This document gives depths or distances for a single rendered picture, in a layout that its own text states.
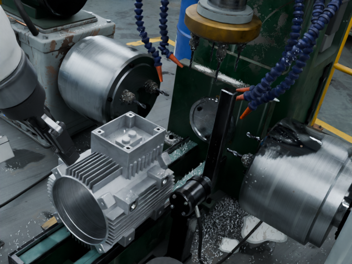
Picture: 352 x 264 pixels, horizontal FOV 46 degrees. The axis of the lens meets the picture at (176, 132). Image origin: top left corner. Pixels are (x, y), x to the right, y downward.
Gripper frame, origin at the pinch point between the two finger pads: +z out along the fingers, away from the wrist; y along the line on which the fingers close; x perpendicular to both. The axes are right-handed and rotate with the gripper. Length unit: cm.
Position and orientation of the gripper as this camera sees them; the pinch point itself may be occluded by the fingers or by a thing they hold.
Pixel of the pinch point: (66, 152)
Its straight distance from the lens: 83.2
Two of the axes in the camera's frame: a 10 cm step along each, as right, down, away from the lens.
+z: 1.8, 5.3, 8.3
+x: -5.8, 7.4, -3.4
